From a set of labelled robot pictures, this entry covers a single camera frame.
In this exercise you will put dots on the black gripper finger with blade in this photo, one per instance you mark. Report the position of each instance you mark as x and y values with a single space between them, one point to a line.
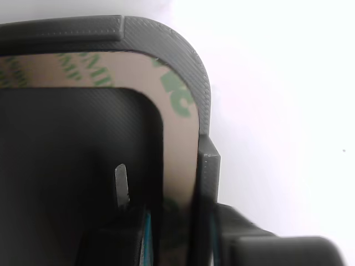
122 185

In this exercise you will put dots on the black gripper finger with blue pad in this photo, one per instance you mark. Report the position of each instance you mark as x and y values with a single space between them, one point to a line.
238 224

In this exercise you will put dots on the beige adhesive rectangular frame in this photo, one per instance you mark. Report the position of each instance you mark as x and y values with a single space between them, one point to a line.
133 69

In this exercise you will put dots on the grey holder plate with rails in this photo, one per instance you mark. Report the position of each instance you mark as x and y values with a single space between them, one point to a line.
177 50

